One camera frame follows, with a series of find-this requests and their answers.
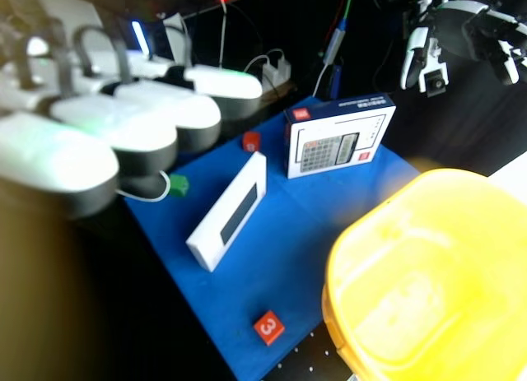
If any long white box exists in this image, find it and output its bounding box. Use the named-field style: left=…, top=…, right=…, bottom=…
left=185, top=151, right=268, bottom=273

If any calculator box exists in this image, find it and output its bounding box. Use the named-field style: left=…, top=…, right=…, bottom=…
left=282, top=93, right=397, bottom=179

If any white power strip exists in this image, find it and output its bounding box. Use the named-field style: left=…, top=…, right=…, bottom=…
left=261, top=53, right=292, bottom=88

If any yellow plastic bin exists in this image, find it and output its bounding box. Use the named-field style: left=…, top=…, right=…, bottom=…
left=320, top=169, right=527, bottom=381

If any green cube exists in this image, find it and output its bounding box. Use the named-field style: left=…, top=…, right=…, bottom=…
left=167, top=174, right=190, bottom=198

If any computer tower with blue light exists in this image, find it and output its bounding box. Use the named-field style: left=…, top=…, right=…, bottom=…
left=24, top=0, right=194, bottom=69

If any small red cube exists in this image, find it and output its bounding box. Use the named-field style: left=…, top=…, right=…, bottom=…
left=241, top=131, right=263, bottom=153

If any blue table mat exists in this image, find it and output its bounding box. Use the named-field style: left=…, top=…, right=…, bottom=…
left=123, top=95, right=421, bottom=381

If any blue usb connector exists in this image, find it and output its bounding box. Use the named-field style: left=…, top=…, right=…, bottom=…
left=331, top=66, right=345, bottom=100

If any grey adapter with blue plug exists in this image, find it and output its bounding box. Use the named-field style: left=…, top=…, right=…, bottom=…
left=323, top=19, right=351, bottom=65

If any red cube with number three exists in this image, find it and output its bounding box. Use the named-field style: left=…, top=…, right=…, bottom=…
left=253, top=309, right=286, bottom=347

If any white hanging cable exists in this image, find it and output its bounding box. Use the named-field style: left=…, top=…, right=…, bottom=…
left=212, top=0, right=230, bottom=69

